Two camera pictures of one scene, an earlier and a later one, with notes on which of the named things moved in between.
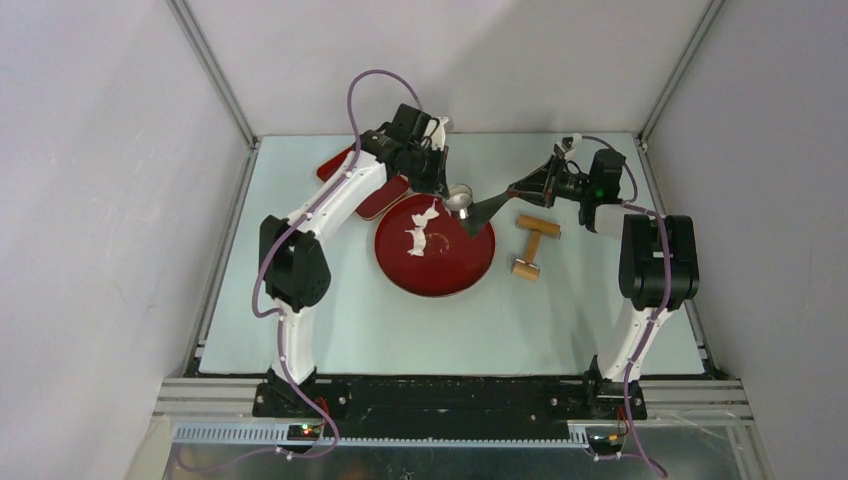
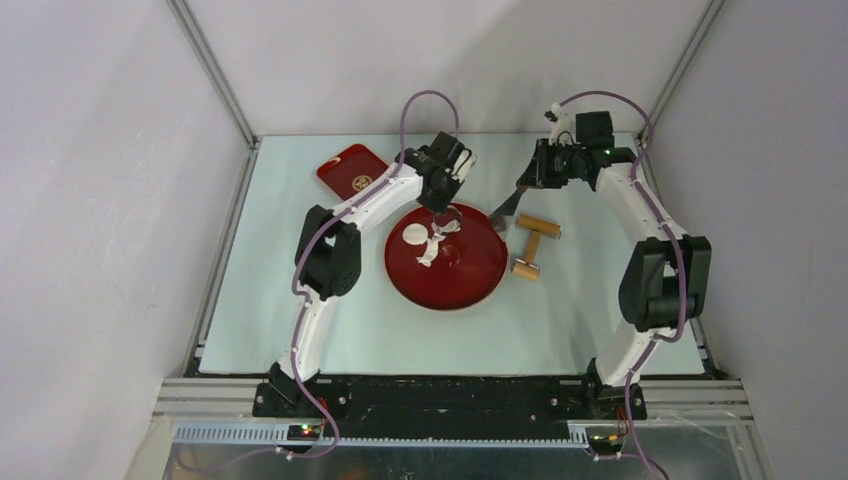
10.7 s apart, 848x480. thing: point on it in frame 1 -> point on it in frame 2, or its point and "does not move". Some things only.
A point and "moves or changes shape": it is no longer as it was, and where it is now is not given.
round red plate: (452, 260) moves or changes shape
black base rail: (454, 400) does not move
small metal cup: (458, 199) -> (448, 221)
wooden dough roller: (529, 268) does not move
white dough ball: (419, 243) -> (433, 243)
